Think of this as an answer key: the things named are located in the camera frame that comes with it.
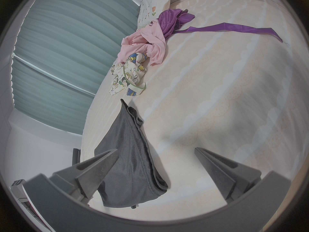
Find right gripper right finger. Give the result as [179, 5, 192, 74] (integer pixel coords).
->
[194, 147, 262, 200]

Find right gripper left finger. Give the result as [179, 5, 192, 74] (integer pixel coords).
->
[49, 149, 119, 200]

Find black long-sleeved top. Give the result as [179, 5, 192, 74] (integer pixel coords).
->
[94, 99, 169, 208]

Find bed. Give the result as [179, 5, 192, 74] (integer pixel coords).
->
[81, 0, 306, 224]

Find blue-green curtain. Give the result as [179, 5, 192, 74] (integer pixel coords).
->
[13, 0, 143, 96]
[12, 56, 97, 136]

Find white printed pyjama garment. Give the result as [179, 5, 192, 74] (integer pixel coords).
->
[109, 53, 148, 97]

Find pink garment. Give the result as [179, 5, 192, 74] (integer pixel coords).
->
[118, 18, 167, 66]

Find purple garment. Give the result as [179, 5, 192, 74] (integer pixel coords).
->
[157, 9, 283, 43]

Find white printed pillow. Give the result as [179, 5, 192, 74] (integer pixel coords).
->
[137, 0, 172, 31]

